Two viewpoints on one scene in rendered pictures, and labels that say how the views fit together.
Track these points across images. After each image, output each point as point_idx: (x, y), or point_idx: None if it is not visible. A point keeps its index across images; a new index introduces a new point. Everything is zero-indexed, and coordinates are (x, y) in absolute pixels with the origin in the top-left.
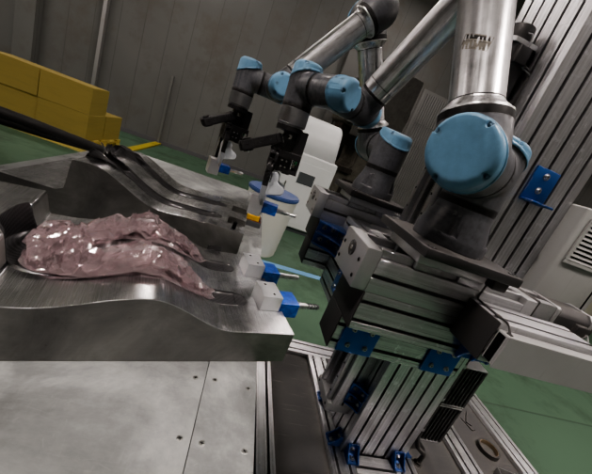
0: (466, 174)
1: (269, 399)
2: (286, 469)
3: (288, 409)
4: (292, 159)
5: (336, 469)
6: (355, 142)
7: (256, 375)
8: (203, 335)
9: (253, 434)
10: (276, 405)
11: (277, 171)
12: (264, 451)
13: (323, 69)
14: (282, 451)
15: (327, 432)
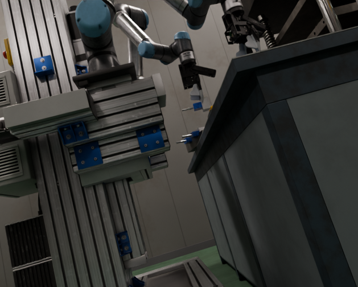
0: None
1: (191, 275)
2: (177, 274)
3: (173, 286)
4: (186, 81)
5: (143, 281)
6: (109, 14)
7: (194, 152)
8: None
9: (193, 155)
10: (185, 282)
11: (194, 84)
12: (193, 266)
13: (167, 3)
14: (180, 275)
15: (143, 283)
